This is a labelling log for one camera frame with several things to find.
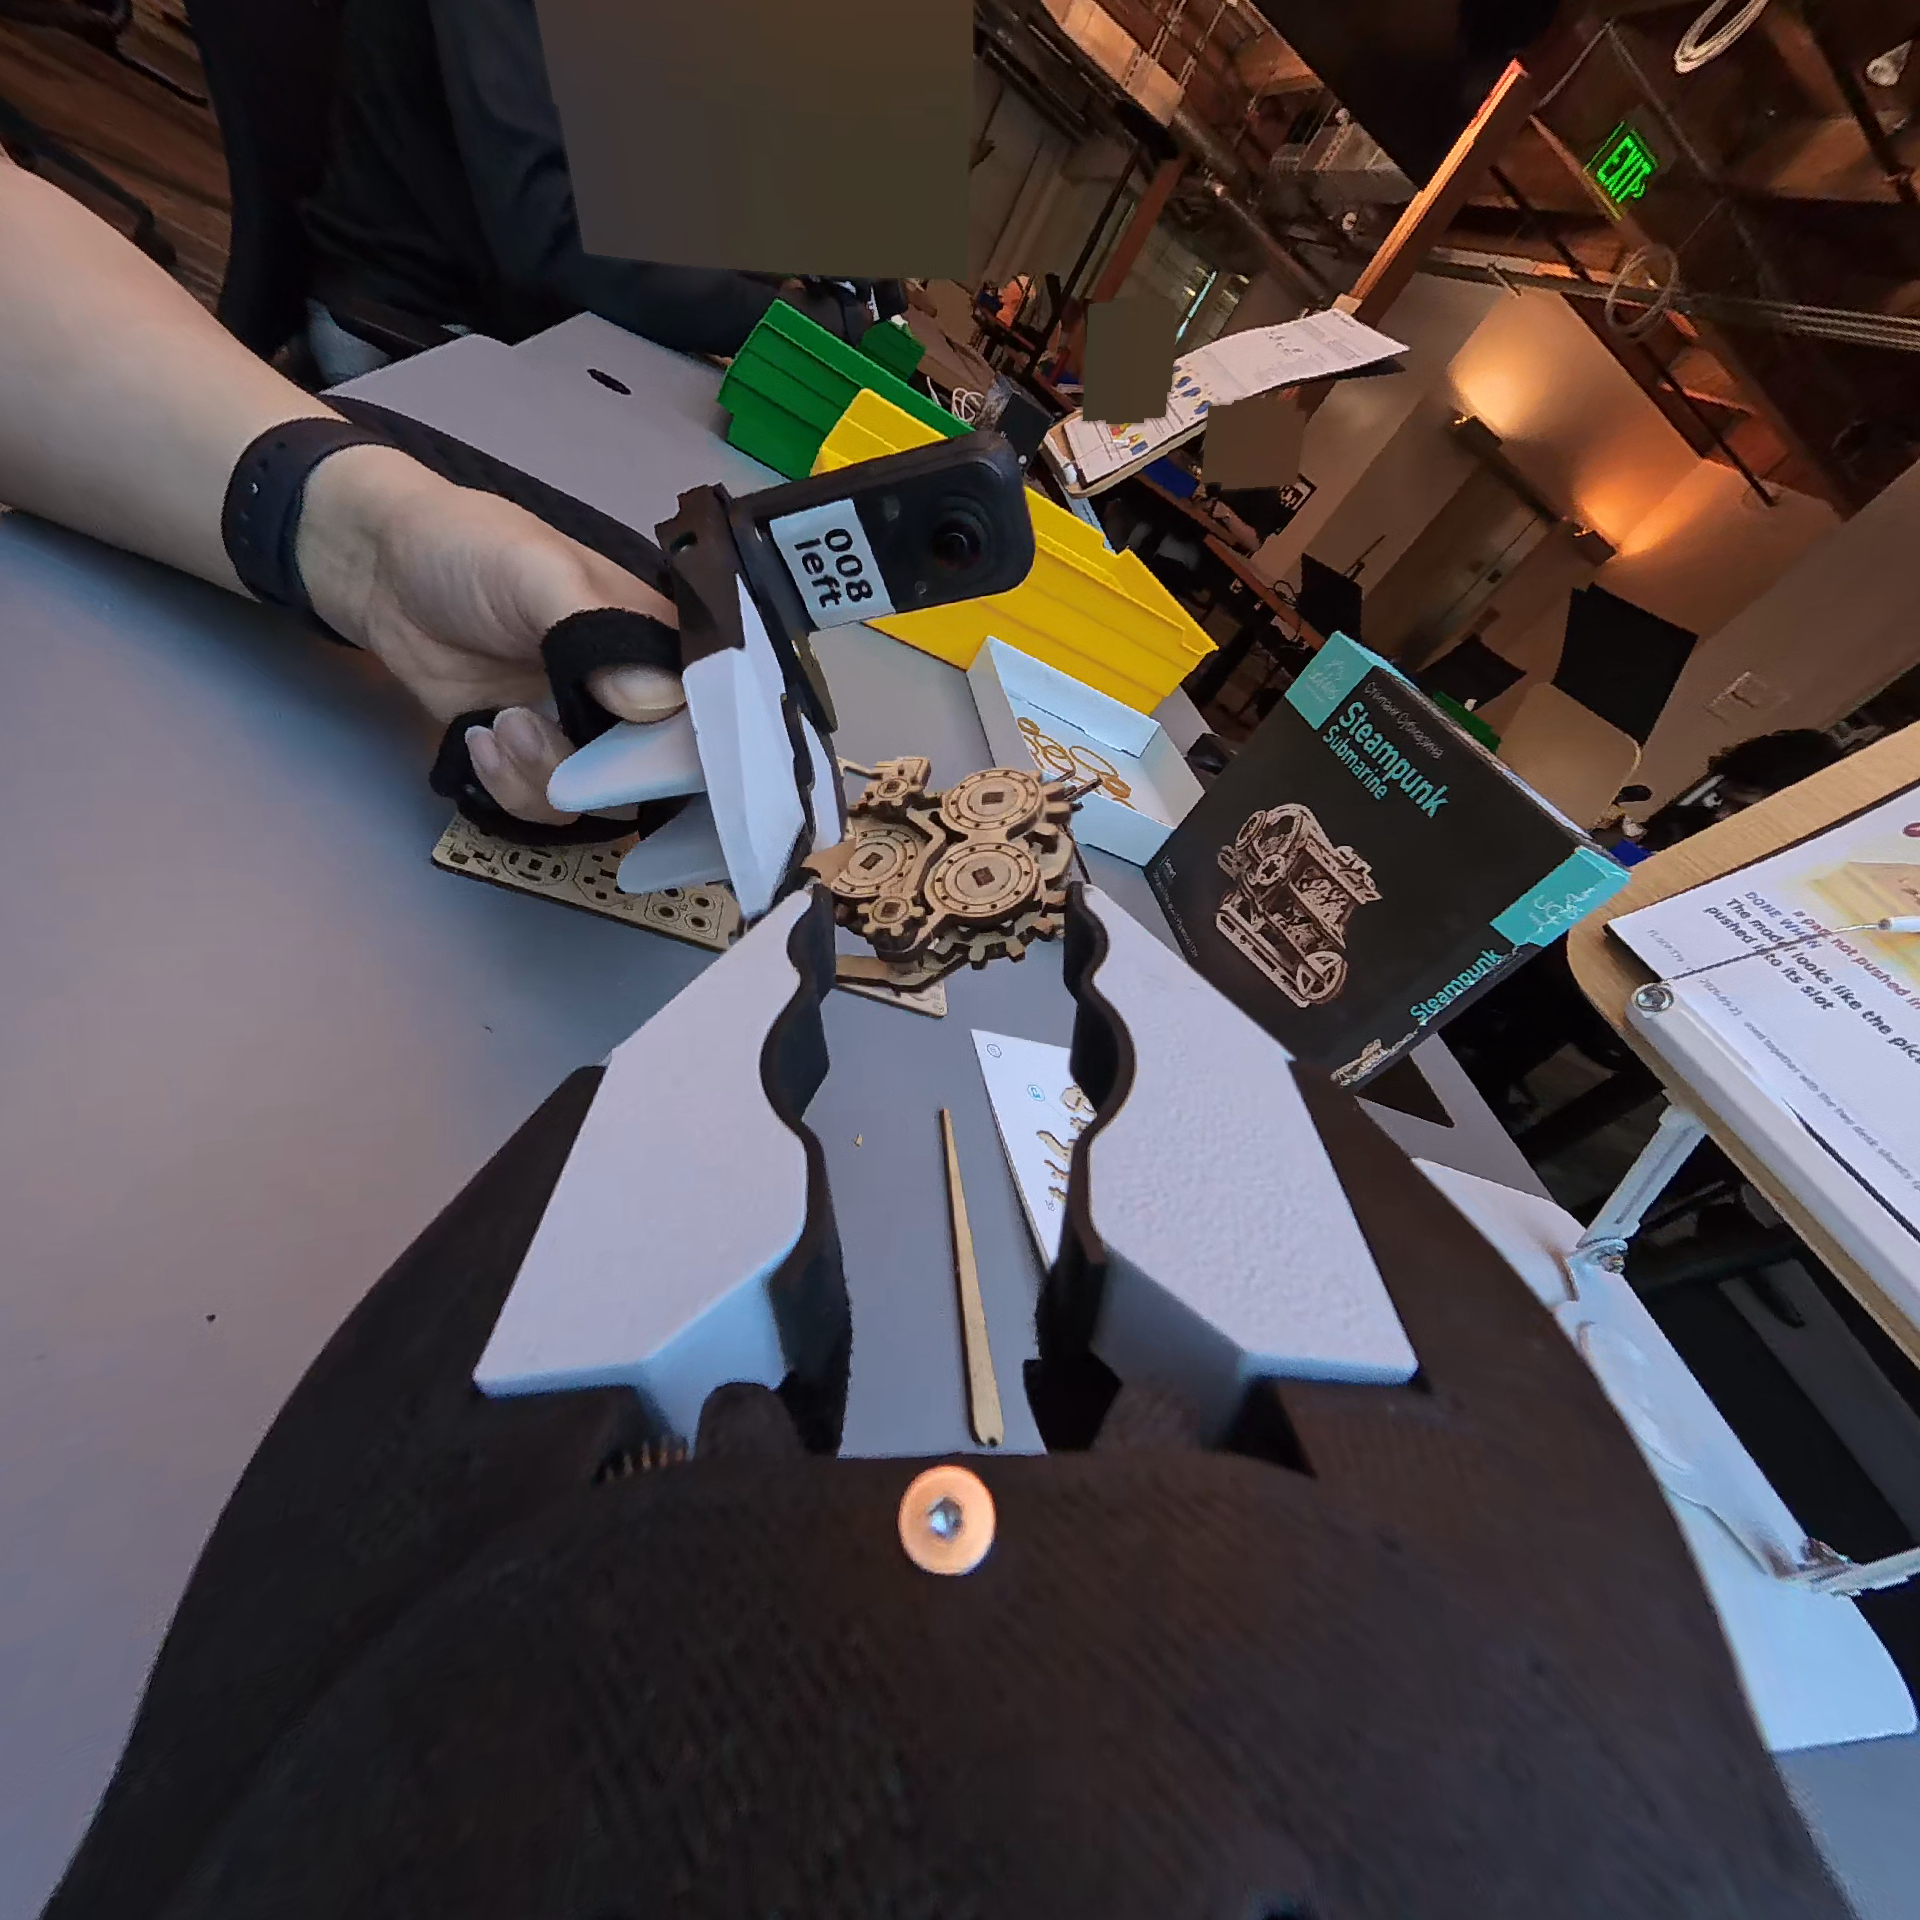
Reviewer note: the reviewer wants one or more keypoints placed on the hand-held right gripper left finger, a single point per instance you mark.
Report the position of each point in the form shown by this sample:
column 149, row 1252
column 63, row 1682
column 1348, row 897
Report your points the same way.
column 661, row 1201

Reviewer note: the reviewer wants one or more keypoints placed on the wooden clipboard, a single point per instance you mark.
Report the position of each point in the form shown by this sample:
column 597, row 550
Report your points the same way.
column 1635, row 900

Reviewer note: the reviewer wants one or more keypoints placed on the hanging printed paper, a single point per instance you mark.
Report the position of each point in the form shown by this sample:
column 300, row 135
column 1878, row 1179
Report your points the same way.
column 1305, row 352

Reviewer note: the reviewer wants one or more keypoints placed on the person's left hand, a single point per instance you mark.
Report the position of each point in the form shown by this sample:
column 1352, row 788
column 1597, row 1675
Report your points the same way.
column 451, row 585

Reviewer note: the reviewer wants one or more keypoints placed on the loose wooden puzzle pieces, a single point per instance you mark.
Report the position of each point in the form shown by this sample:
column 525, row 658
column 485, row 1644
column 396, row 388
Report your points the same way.
column 1073, row 759

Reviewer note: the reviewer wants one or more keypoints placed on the pale chair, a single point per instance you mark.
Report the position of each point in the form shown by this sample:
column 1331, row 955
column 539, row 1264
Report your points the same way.
column 1569, row 751

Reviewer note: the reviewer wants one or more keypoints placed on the printed paper sheet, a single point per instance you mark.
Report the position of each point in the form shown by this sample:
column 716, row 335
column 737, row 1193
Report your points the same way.
column 1784, row 960

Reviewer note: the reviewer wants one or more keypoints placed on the black wristband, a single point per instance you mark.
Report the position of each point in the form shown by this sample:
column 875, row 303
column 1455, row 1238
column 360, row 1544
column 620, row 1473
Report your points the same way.
column 263, row 511

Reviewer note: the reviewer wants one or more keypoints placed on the black monitor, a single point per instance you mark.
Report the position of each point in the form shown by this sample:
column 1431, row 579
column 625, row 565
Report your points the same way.
column 1628, row 652

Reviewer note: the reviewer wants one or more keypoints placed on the green plastic bin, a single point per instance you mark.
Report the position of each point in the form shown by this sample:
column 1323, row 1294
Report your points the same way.
column 788, row 383

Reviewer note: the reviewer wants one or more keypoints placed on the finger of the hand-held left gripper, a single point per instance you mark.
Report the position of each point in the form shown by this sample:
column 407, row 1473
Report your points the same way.
column 823, row 795
column 750, row 751

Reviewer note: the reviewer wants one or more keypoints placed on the white instruction sheet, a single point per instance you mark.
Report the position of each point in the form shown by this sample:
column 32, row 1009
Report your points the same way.
column 1029, row 1119

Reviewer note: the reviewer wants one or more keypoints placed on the white stand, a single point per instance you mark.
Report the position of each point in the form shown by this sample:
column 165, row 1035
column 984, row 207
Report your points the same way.
column 1694, row 1424

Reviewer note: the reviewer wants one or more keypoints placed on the laser-cut wooden parts sheet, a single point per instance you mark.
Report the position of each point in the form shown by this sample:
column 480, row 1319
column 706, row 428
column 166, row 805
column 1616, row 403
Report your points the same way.
column 601, row 878

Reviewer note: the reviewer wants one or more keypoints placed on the person's left forearm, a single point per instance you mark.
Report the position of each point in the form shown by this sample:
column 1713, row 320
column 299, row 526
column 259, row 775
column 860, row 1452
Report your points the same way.
column 121, row 375

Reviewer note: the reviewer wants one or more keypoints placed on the grey desk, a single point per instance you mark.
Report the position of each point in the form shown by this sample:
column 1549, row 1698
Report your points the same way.
column 300, row 1081

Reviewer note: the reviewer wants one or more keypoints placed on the wooden gear assembly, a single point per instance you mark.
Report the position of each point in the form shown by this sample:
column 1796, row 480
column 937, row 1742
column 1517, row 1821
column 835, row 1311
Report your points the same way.
column 945, row 863

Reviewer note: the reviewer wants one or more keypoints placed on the flat wooden piece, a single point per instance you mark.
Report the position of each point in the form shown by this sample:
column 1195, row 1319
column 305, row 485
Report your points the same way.
column 893, row 987

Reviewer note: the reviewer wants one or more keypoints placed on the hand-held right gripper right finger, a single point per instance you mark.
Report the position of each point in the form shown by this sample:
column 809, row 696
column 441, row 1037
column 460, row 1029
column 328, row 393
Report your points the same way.
column 1230, row 1201

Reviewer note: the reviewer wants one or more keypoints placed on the white panel with oval hole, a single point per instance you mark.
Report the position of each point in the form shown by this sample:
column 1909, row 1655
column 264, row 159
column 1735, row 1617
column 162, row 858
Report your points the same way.
column 510, row 390

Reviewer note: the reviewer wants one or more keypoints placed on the green exit sign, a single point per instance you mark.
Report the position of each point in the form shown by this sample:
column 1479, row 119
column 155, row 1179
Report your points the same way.
column 1625, row 168

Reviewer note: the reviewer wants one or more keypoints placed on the black puzzle box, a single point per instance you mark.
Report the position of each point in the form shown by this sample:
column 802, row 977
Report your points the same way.
column 1350, row 885

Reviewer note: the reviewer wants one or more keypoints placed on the wooden stick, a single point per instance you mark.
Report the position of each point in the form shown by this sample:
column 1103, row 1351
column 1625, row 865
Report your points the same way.
column 968, row 1275

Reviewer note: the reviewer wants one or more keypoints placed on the white cardboard tray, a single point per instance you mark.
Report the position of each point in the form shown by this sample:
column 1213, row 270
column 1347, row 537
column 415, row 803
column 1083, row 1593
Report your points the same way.
column 1021, row 691

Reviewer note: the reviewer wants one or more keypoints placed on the colourful printed paper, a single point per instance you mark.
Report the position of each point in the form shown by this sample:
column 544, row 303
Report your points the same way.
column 1125, row 443

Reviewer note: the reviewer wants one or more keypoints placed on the yellow plastic bin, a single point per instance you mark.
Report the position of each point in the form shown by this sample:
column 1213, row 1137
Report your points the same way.
column 1080, row 615
column 879, row 435

